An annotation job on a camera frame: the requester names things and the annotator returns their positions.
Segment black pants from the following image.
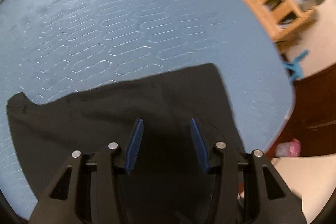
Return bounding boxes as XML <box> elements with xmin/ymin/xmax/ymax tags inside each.
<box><xmin>6</xmin><ymin>64</ymin><xmax>244</xmax><ymax>223</ymax></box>

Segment blue quilted mattress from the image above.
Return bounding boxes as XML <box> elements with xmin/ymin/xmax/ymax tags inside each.
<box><xmin>1</xmin><ymin>0</ymin><xmax>294</xmax><ymax>218</ymax></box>

